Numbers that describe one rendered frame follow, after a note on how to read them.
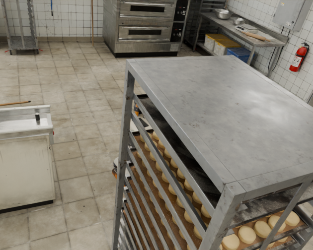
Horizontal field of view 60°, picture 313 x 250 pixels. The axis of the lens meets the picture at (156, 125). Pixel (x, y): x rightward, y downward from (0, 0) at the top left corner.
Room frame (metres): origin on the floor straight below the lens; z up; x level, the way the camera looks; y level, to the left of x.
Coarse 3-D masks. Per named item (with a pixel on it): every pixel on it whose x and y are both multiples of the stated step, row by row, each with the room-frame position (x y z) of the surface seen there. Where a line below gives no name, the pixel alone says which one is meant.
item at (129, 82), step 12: (132, 60) 0.91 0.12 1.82; (132, 84) 0.90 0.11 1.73; (132, 96) 0.90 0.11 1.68; (120, 132) 0.91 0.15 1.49; (120, 144) 0.90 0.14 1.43; (120, 156) 0.89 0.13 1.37; (120, 168) 0.89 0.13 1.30; (120, 180) 0.89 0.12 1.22; (120, 192) 0.90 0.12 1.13; (120, 204) 0.90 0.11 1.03; (120, 216) 0.90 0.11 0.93
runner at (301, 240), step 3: (294, 234) 0.61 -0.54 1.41; (297, 234) 0.60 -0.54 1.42; (294, 237) 0.60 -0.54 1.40; (297, 237) 0.60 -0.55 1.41; (300, 237) 0.59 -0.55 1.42; (297, 240) 0.59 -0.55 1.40; (300, 240) 0.59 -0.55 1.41; (303, 240) 0.58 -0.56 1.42; (297, 243) 0.58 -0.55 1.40; (300, 243) 0.58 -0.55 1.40; (294, 246) 0.57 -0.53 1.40; (297, 246) 0.57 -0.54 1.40
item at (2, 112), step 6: (0, 108) 1.72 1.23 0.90; (6, 108) 1.73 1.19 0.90; (12, 108) 1.74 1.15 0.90; (18, 108) 1.76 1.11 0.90; (24, 108) 1.77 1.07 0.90; (30, 108) 1.79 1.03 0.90; (36, 108) 1.81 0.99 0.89; (42, 108) 1.83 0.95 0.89; (48, 108) 1.85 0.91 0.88; (0, 114) 1.69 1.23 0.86; (6, 114) 1.71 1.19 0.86; (12, 114) 1.73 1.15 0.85; (18, 114) 1.74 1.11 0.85; (24, 114) 1.76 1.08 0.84
